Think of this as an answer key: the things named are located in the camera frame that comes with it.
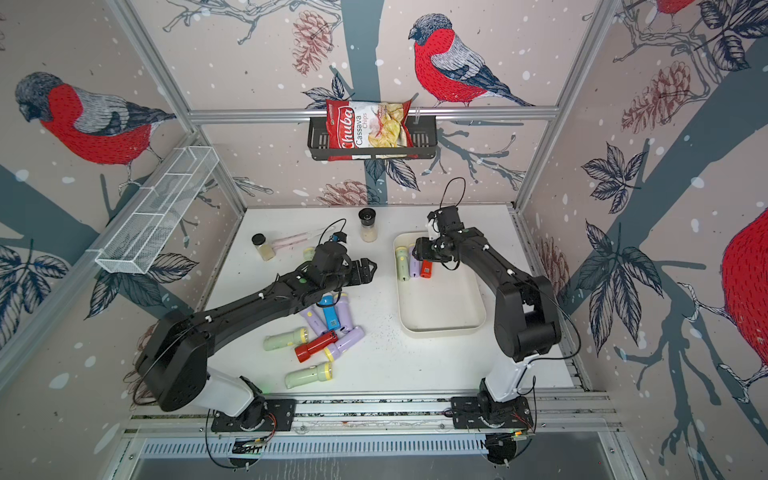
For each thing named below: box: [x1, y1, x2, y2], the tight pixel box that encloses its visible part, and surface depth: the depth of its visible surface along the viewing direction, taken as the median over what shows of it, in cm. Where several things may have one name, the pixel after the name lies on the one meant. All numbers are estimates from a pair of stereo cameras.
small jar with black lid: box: [251, 233, 276, 262], surface depth 102 cm
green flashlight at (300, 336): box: [263, 326, 309, 351], surface depth 85 cm
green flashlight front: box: [285, 361, 333, 389], surface depth 80 cm
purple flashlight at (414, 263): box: [409, 244, 421, 278], surface depth 100 cm
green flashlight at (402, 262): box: [396, 246, 411, 282], surface depth 102 cm
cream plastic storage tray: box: [394, 232, 487, 334], surface depth 96 cm
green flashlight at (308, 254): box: [303, 247, 316, 262], surface depth 105 cm
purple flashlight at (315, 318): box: [299, 304, 328, 337], surface depth 89 cm
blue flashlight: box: [318, 295, 341, 331], surface depth 89 cm
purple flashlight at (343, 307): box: [334, 293, 353, 331], surface depth 89 cm
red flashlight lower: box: [294, 331, 339, 363], surface depth 84 cm
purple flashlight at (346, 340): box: [328, 326, 365, 360], surface depth 86 cm
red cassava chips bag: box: [325, 99, 418, 162], surface depth 89 cm
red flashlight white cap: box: [420, 259, 433, 279], surface depth 101 cm
